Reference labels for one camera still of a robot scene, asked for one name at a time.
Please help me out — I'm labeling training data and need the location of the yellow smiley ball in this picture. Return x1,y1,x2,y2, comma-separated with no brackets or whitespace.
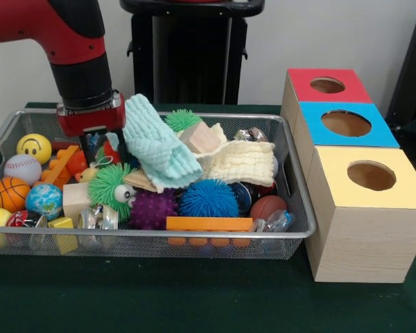
16,133,53,166

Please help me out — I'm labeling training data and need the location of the wooden three-hole box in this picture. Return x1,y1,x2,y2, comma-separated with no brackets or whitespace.
279,68,416,284

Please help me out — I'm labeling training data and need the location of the cream cloth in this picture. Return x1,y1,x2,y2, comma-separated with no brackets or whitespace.
193,123,277,187

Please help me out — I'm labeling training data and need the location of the silver mesh bin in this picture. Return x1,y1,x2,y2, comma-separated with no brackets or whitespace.
0,108,317,262

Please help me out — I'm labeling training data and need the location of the globe print ball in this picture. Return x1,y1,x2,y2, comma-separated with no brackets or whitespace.
25,182,64,221

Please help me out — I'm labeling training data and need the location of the blue spiky rubber ball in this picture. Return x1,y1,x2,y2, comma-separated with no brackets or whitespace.
177,178,241,219

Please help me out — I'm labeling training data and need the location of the white baseball toy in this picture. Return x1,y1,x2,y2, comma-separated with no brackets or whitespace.
3,154,43,187

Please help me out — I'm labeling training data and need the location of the green spiky toy with eyes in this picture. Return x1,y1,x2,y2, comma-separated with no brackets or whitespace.
88,162,139,221

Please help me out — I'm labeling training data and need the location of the orange basketball toy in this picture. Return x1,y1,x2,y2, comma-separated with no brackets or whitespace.
0,176,31,213

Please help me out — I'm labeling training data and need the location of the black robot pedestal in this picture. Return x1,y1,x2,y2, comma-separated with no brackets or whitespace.
119,0,266,105

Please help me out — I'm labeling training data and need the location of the yellow plush toy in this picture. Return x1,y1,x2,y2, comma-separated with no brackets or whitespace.
74,155,114,184

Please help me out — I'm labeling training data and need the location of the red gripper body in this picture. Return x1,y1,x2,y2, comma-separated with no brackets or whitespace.
56,90,128,137

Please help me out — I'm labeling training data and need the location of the small orange building brick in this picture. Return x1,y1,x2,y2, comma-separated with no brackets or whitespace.
34,144,80,190

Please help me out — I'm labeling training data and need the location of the mint green cloth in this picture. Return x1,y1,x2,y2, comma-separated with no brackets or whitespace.
122,94,204,194

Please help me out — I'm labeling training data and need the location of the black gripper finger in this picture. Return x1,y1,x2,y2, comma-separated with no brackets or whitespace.
78,135,98,169
114,130,130,164

